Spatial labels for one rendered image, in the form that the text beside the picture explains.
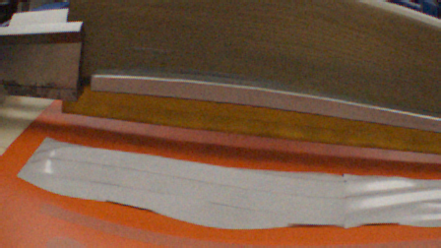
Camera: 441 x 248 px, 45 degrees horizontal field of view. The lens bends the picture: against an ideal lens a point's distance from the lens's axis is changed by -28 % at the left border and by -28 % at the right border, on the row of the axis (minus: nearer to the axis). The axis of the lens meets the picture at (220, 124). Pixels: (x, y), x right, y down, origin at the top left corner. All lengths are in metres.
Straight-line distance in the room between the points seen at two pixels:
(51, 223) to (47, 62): 0.14
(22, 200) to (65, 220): 0.03
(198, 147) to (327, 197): 0.10
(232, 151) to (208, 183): 0.07
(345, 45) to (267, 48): 0.05
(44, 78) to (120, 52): 0.06
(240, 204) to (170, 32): 0.11
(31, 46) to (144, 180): 0.13
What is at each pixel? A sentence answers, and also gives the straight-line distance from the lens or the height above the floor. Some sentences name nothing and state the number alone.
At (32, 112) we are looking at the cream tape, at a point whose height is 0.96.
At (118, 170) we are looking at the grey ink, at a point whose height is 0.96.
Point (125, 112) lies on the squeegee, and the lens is 0.41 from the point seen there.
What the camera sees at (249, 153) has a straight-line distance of 0.40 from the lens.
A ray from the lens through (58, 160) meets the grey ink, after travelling 0.34.
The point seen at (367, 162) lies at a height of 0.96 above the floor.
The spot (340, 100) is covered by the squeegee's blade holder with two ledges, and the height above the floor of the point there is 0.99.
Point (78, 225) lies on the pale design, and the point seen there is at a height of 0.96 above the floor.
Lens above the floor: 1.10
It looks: 19 degrees down
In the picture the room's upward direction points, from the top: 5 degrees clockwise
